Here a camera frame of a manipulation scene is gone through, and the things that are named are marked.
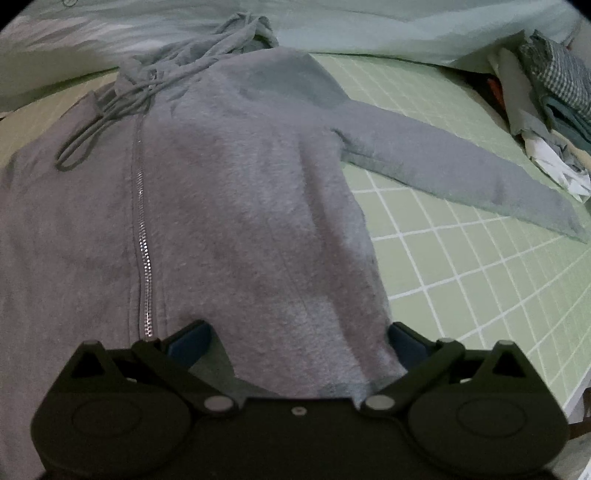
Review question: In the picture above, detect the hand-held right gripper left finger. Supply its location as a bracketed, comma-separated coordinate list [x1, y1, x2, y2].
[60, 319, 241, 418]

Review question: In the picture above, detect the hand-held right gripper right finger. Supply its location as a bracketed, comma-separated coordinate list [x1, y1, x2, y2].
[360, 322, 542, 418]

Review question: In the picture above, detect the grey zip hoodie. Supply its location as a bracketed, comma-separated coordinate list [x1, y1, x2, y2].
[0, 13, 591, 480]

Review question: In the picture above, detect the pile of folded clothes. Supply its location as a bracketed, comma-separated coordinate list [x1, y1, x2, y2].
[517, 30, 591, 134]

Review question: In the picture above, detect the white folded garment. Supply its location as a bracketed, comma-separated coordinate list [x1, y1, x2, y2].
[524, 133, 591, 204]

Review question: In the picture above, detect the grey folded garment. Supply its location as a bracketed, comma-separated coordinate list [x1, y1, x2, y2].
[488, 46, 550, 138]

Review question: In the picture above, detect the carrot print pale quilt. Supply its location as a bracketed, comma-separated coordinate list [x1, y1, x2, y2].
[0, 0, 583, 112]

